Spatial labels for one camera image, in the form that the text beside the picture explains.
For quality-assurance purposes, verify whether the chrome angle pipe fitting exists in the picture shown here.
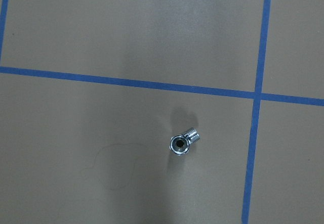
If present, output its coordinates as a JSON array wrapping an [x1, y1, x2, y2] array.
[[170, 127, 200, 155]]

